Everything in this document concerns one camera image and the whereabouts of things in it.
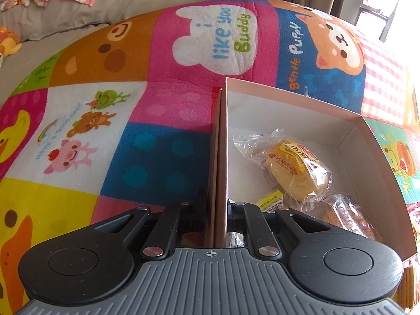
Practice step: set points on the beige bed pillow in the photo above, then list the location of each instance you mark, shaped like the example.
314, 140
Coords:
34, 22

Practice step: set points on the yellow bun red-label wrapper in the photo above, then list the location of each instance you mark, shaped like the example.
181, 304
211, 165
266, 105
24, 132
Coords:
289, 164

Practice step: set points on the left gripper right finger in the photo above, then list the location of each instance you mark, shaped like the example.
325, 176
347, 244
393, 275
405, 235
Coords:
248, 220

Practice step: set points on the orange yellow plush toy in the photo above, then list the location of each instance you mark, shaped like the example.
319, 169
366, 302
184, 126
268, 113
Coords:
10, 44

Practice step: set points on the colourful cartoon play mat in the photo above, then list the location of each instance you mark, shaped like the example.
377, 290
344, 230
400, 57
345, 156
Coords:
134, 115

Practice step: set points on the brown cake clear wrapper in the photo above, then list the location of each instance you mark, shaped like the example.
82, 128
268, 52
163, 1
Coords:
343, 211

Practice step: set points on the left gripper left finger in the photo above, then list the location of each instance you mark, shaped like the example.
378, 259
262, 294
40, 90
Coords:
173, 222

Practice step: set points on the pink cardboard gift box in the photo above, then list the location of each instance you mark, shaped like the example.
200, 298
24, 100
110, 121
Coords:
341, 139

